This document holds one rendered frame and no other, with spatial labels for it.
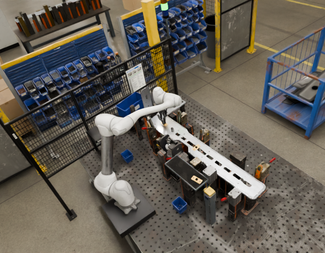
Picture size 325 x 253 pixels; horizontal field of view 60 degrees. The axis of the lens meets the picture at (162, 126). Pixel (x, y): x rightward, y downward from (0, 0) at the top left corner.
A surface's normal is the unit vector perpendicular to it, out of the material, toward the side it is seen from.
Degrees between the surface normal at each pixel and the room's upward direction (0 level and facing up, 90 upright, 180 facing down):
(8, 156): 92
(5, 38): 90
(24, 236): 0
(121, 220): 2
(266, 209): 0
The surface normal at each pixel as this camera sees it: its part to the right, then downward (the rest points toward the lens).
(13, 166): 0.55, 0.49
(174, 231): -0.14, -0.72
